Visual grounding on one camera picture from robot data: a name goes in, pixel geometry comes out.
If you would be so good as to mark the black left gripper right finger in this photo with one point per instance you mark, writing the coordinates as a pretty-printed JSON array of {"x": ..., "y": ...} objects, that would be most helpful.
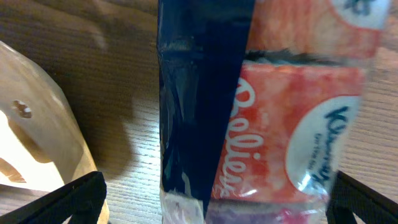
[{"x": 350, "y": 198}]

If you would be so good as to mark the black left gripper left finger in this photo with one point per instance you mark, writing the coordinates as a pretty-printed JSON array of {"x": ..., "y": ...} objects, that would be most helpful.
[{"x": 80, "y": 202}]

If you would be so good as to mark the Kleenex tissue multipack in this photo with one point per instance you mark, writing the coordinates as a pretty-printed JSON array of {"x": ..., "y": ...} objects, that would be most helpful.
[{"x": 257, "y": 99}]

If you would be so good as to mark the crumpled dried mushroom bag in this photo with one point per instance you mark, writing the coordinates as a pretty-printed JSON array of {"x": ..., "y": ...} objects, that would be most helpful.
[{"x": 42, "y": 147}]

